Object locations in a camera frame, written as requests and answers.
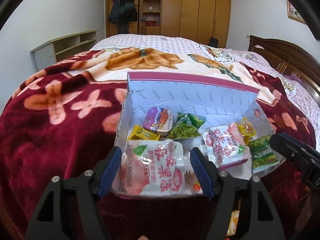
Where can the orange rice cracker bag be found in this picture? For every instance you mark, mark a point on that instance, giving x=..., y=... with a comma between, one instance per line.
x=233, y=223

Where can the green pea snack packet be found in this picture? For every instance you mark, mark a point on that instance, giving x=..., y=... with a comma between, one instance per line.
x=262, y=154

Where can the wooden headboard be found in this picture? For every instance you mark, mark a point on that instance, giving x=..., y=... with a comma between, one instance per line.
x=287, y=58

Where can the purple candy tin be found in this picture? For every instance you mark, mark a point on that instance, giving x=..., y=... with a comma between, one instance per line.
x=159, y=121

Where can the red floral blanket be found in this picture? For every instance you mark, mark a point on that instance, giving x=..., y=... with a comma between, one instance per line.
x=62, y=120

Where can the person's right hand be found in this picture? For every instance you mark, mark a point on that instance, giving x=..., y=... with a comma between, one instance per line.
x=306, y=212

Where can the red box on shelf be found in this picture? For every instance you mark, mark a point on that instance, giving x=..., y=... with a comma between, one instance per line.
x=150, y=22

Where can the yellow jelly cup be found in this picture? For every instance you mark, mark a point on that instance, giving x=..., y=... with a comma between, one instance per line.
x=247, y=130

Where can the low beige shelf unit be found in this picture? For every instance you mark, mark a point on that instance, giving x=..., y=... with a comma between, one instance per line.
x=62, y=48

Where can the framed wedding photo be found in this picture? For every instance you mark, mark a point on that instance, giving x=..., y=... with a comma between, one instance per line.
x=293, y=13

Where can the pink jelly pouch small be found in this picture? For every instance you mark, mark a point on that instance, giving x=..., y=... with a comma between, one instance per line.
x=224, y=146

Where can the wooden wardrobe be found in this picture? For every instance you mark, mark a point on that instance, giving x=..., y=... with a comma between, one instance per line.
x=197, y=20

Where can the black bag by wardrobe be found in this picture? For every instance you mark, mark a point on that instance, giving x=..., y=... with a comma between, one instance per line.
x=213, y=42

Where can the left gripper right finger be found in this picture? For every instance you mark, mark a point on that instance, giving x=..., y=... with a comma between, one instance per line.
x=258, y=218

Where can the pink jelly pouch large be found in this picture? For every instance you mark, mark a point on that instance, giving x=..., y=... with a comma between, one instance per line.
x=153, y=168

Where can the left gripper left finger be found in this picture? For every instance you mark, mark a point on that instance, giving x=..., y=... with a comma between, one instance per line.
x=49, y=219

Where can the dark hanging jacket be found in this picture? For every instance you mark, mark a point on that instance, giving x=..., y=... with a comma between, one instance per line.
x=123, y=12

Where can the yellow small candy packet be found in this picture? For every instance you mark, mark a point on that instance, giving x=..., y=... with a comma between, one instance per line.
x=139, y=133

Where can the pink cardboard box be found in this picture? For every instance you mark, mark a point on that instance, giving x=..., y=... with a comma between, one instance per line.
x=221, y=101

